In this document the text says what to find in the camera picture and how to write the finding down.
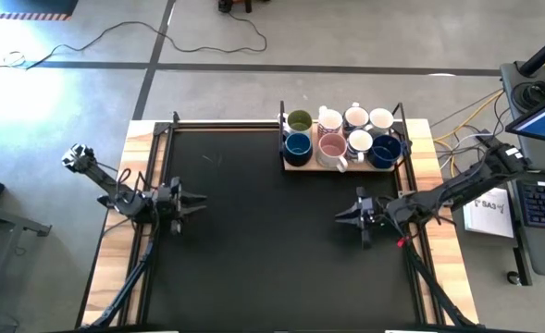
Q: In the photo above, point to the large navy blue mug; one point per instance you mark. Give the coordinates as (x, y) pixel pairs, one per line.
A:
(384, 151)

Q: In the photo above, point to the wooden tray board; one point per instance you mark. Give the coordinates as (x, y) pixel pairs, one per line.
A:
(317, 169)

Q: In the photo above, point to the grey metal stand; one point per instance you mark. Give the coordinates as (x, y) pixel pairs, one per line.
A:
(3, 217)

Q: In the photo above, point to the white mug green inside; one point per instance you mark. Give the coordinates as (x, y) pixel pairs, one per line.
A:
(299, 121)

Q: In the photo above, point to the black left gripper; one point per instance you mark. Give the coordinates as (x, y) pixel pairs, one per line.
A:
(177, 203)

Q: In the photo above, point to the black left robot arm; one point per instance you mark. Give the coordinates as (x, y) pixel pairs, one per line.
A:
(98, 173)

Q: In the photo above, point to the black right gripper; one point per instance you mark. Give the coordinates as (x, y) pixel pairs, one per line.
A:
(373, 213)

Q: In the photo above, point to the white printed booklet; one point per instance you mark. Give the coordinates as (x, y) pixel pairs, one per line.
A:
(485, 217)

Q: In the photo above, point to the black cart leg bar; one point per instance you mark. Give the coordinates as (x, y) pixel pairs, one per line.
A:
(524, 268)

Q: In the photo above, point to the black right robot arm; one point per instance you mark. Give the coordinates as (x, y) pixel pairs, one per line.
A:
(466, 182)

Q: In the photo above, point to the black equipment base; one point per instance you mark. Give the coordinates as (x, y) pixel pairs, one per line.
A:
(226, 4)

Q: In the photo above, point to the white mug blue pattern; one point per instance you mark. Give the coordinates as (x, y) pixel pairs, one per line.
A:
(356, 118)
(360, 141)

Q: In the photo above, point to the black caster wheel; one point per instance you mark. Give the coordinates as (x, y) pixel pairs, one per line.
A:
(512, 277)

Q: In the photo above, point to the white mug blue-green pattern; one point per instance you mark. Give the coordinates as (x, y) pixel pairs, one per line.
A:
(381, 119)

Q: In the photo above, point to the dark blue glazed mug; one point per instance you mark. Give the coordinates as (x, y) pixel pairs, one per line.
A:
(297, 147)

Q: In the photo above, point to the dark floor mat striped edge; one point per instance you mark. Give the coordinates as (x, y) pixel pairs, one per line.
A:
(36, 5)

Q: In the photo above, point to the red white patterned mug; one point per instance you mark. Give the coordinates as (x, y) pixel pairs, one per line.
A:
(330, 121)

